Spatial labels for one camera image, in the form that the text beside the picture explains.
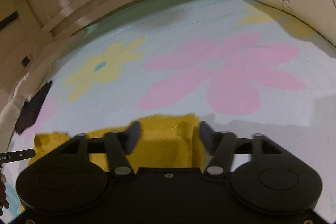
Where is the black bar handle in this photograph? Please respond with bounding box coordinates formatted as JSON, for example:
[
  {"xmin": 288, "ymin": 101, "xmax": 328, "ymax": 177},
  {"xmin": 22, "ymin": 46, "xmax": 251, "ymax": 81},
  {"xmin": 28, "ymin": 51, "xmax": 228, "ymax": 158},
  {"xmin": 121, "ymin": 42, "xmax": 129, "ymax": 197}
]
[{"xmin": 0, "ymin": 11, "xmax": 19, "ymax": 30}]

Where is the folded dark striped garment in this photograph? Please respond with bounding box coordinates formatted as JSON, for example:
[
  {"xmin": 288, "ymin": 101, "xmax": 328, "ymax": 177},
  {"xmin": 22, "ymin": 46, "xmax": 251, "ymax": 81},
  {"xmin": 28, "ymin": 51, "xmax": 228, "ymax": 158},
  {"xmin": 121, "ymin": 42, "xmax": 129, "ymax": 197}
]
[{"xmin": 14, "ymin": 81, "xmax": 53, "ymax": 135}]

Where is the black wall socket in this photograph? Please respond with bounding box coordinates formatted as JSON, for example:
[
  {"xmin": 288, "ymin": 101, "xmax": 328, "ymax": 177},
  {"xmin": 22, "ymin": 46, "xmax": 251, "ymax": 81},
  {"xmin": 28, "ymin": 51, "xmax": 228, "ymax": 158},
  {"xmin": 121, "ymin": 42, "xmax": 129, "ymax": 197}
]
[{"xmin": 21, "ymin": 55, "xmax": 33, "ymax": 68}]

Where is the grey white pillow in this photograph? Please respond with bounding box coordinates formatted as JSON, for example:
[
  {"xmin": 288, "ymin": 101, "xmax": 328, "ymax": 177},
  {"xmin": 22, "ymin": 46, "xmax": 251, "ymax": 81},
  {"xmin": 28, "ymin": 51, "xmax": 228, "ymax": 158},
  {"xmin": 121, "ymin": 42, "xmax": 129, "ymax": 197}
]
[{"xmin": 1, "ymin": 97, "xmax": 27, "ymax": 152}]

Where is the mustard yellow knit sweater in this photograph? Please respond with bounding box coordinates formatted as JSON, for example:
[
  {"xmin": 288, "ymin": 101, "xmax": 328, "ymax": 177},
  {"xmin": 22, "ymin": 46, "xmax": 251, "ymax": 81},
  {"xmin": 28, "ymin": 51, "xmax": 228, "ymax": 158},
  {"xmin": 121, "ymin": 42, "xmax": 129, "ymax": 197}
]
[{"xmin": 29, "ymin": 114, "xmax": 205, "ymax": 172}]

